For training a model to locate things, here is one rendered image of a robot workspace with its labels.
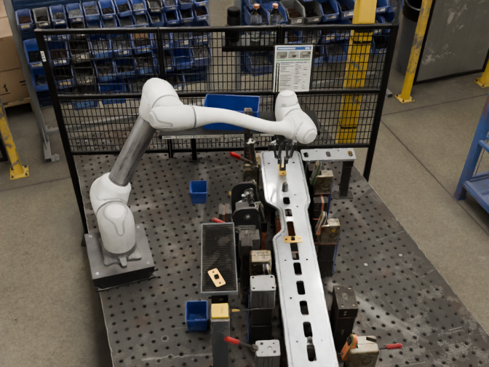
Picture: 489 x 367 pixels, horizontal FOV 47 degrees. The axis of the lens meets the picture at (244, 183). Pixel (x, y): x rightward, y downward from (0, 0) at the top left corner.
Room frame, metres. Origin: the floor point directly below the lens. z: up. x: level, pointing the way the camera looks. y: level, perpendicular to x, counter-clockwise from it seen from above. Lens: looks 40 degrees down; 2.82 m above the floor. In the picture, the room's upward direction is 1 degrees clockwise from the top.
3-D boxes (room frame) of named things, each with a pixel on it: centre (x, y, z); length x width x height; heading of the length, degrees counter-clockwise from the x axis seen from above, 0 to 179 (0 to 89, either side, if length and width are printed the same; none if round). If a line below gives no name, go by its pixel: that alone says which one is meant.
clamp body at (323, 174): (2.17, -0.40, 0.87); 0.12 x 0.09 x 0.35; 93
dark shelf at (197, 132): (2.64, 0.03, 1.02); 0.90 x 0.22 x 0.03; 93
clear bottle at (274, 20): (2.86, -0.15, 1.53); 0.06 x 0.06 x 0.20
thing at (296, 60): (2.77, -0.26, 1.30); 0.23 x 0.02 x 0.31; 93
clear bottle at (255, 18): (2.85, -0.05, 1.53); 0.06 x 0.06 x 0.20
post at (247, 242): (1.64, -0.01, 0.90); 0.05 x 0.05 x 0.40; 3
